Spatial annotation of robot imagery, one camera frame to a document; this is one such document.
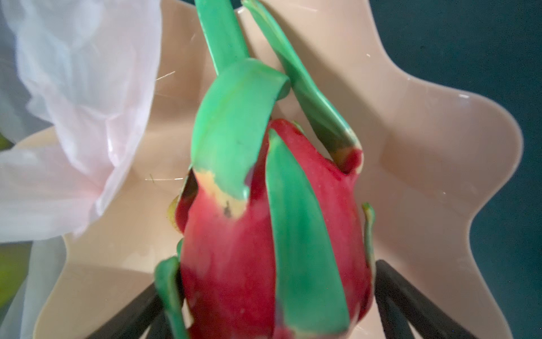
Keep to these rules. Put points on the peach scalloped fruit plate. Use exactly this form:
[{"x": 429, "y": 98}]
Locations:
[{"x": 434, "y": 156}]

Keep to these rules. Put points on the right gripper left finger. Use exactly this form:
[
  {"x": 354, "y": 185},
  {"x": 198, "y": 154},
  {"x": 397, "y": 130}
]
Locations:
[{"x": 144, "y": 312}]

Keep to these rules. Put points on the pink strawberry plastic bag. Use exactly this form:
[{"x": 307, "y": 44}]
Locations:
[{"x": 89, "y": 69}]

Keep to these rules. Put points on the green apple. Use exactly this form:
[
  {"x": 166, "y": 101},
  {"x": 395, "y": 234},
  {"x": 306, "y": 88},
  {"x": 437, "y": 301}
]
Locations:
[{"x": 15, "y": 253}]

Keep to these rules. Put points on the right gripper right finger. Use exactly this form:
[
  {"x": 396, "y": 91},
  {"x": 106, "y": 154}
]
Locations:
[{"x": 401, "y": 305}]

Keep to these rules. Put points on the red dragon fruit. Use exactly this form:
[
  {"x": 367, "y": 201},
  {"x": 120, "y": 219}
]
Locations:
[{"x": 274, "y": 244}]

